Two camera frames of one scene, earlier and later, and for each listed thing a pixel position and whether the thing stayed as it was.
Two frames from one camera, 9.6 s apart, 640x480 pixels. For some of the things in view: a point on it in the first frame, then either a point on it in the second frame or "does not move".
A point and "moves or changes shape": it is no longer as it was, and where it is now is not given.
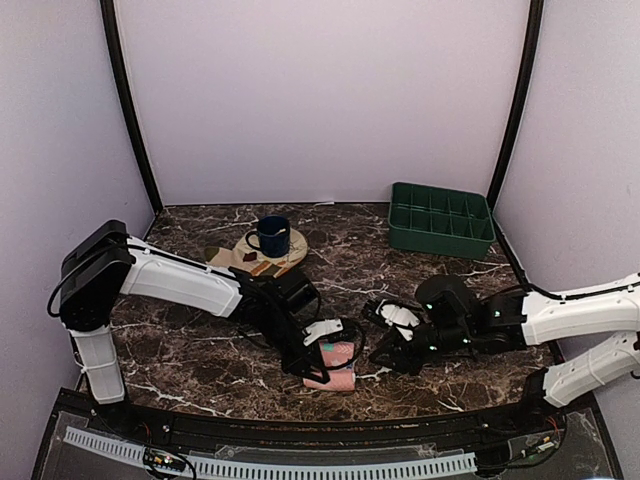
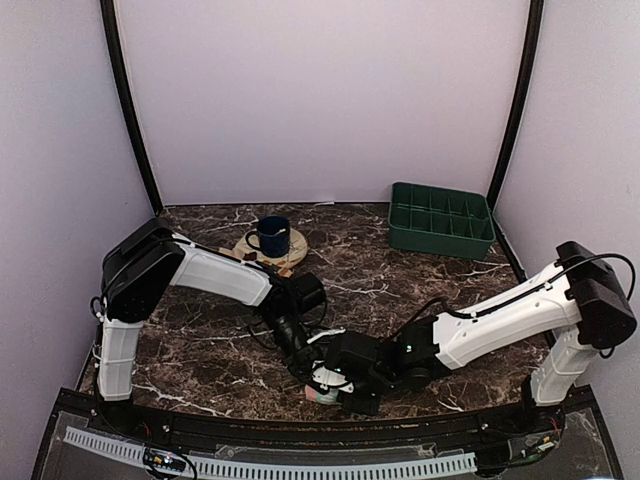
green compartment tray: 439,220 does not move
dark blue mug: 274,236 does not move
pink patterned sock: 335,354 moves or changes shape
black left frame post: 108,18 does not move
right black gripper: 406,363 -> 365,407
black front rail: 315,432 does not move
